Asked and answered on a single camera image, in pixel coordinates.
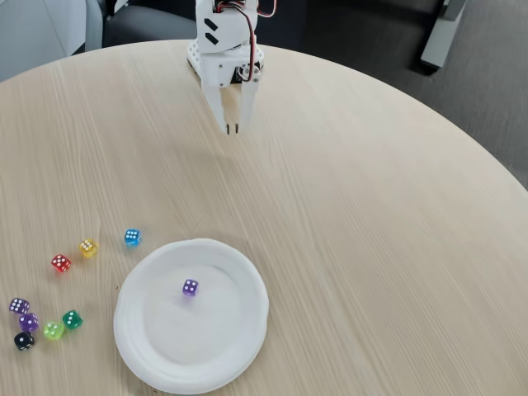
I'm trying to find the yellow translucent dice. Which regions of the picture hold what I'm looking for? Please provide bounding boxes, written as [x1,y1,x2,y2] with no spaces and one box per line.
[78,238,100,260]

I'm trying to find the red translucent dice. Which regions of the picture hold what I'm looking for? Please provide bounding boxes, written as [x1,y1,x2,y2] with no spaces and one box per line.
[50,253,73,274]

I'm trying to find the white paper plate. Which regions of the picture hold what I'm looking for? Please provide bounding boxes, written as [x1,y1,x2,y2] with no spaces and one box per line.
[113,238,271,395]

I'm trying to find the dark green translucent dice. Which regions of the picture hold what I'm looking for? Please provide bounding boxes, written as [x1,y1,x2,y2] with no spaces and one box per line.
[62,309,83,331]

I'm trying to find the light green translucent dice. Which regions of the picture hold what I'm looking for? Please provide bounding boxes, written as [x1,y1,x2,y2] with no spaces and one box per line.
[43,320,66,342]

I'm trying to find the black dice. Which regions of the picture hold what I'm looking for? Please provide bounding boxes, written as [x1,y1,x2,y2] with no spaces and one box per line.
[13,331,36,351]

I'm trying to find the black office chair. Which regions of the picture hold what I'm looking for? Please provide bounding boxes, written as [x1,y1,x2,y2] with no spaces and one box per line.
[102,0,198,47]

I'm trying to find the grey desk leg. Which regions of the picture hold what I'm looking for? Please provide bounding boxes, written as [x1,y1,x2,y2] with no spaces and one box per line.
[420,0,467,69]

